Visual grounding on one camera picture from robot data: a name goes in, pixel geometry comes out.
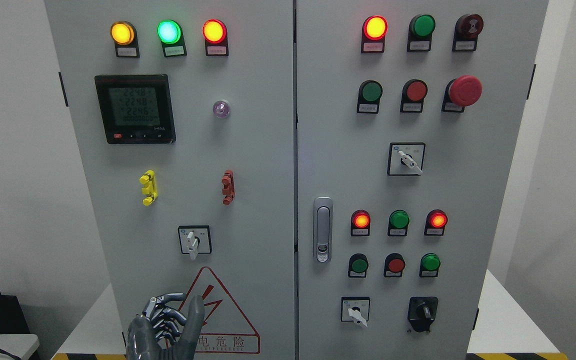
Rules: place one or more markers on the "lit green indicator light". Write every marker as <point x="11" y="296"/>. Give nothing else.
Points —
<point x="172" y="39"/>

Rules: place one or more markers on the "white rotary switch upper right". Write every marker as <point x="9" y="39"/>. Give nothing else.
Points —
<point x="406" y="158"/>

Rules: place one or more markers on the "white box corner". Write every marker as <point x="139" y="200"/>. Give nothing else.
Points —
<point x="22" y="345"/>

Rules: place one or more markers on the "green indicator lower right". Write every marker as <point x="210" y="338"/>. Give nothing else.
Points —
<point x="430" y="263"/>

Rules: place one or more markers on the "white rotary switch lower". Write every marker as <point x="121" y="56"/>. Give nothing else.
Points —
<point x="355" y="309"/>

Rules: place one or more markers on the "green push button lower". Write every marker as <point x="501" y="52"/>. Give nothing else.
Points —
<point x="358" y="265"/>

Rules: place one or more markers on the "red danger warning sticker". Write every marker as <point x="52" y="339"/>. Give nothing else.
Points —
<point x="226" y="328"/>

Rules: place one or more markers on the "red push button lower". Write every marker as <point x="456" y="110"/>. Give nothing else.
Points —
<point x="394" y="265"/>

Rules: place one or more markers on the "red emergency stop button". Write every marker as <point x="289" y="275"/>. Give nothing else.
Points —
<point x="460" y="93"/>

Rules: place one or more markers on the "red push button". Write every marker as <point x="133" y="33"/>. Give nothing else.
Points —
<point x="413" y="96"/>
<point x="394" y="265"/>

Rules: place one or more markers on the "lit red indicator light left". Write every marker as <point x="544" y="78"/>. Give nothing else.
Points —
<point x="216" y="40"/>

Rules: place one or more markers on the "red push button upper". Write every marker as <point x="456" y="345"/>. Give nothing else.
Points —
<point x="413" y="96"/>

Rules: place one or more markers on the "lit red indicator middle left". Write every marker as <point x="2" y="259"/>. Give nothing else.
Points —
<point x="360" y="223"/>

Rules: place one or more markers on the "lit red indicator top right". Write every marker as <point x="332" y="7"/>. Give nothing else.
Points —
<point x="373" y="36"/>

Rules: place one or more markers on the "grey electrical control cabinet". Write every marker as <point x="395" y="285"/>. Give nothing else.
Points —
<point x="292" y="76"/>

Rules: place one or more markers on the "clear small lamp bulb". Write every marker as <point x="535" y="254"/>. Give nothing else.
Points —
<point x="221" y="109"/>

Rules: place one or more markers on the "black rotary selector switch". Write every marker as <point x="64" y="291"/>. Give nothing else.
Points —
<point x="421" y="312"/>

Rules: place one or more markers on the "green indicator middle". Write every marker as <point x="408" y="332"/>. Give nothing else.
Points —
<point x="398" y="223"/>

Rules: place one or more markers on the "black digital power meter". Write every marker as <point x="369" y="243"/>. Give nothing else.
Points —
<point x="136" y="108"/>

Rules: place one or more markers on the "silver door handle lock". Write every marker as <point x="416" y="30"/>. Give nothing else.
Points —
<point x="322" y="228"/>

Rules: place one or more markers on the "yellow indicator light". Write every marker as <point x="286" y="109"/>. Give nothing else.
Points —
<point x="125" y="38"/>

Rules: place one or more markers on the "green indicator top right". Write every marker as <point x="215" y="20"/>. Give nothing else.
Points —
<point x="420" y="32"/>

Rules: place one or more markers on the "lit red indicator middle right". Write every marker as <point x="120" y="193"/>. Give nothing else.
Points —
<point x="435" y="223"/>

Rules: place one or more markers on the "white rotary light switch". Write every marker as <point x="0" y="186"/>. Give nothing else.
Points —
<point x="195" y="240"/>

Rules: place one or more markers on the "yellow terminal connector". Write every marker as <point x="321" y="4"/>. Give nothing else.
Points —
<point x="149" y="187"/>

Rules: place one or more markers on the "red terminal connector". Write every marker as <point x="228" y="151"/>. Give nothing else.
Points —
<point x="228" y="191"/>

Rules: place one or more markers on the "dark red buzzer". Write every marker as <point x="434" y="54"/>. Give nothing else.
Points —
<point x="466" y="32"/>

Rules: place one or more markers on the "green push button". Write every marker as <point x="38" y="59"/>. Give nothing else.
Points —
<point x="369" y="96"/>
<point x="358" y="265"/>

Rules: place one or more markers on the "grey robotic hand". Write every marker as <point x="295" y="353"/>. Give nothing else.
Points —
<point x="161" y="332"/>

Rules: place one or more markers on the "green push button upper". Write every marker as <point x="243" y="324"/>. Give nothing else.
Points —
<point x="369" y="96"/>

